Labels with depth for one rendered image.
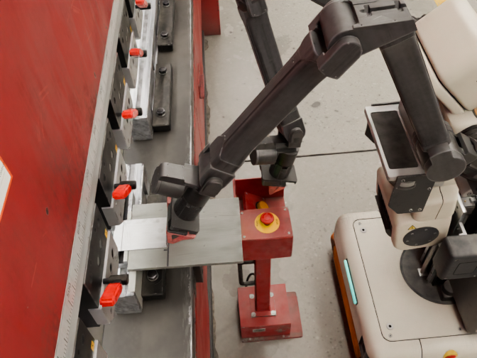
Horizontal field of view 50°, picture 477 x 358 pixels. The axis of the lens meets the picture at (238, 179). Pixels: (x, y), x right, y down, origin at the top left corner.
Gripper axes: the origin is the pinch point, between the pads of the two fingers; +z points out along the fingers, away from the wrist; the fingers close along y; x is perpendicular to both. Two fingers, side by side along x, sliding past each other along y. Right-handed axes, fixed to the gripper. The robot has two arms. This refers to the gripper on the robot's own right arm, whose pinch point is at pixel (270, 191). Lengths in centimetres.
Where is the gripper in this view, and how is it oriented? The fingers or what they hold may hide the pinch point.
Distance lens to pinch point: 151.7
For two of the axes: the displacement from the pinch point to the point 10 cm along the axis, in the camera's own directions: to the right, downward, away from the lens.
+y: -9.7, -0.6, -2.2
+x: 0.9, 7.8, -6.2
